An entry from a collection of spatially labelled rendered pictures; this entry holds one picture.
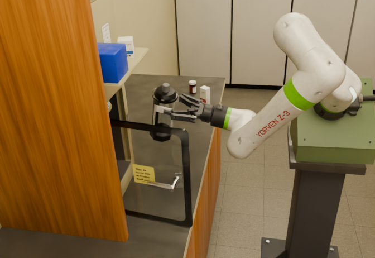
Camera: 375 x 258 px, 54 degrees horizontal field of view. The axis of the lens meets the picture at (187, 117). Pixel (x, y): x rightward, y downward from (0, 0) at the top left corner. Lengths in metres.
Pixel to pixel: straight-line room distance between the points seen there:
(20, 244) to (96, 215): 0.31
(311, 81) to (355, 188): 2.11
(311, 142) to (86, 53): 1.07
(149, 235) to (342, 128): 0.94
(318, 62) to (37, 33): 0.78
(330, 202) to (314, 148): 0.37
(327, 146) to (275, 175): 1.49
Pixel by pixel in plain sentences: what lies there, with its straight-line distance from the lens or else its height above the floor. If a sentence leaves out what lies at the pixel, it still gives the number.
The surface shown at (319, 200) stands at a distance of 1.97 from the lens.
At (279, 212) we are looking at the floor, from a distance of 2.85.
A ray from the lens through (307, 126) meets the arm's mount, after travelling 1.73.
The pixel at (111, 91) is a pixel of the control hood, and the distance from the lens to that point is 1.13.
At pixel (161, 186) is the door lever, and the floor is 1.21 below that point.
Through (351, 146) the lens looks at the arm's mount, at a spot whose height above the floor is 1.03.
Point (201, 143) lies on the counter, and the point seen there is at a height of 0.94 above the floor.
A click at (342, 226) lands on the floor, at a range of 2.86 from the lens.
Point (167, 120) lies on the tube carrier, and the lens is 1.58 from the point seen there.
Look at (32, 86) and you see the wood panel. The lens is 1.14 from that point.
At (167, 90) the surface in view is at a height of 1.31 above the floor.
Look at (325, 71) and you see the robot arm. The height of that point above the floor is 1.52.
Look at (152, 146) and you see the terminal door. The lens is 1.16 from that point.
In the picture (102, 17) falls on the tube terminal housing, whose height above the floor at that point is 1.65.
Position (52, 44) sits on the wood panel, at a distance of 1.05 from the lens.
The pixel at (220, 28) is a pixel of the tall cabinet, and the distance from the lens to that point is 4.24.
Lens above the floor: 1.96
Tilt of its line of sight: 30 degrees down
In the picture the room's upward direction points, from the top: 3 degrees counter-clockwise
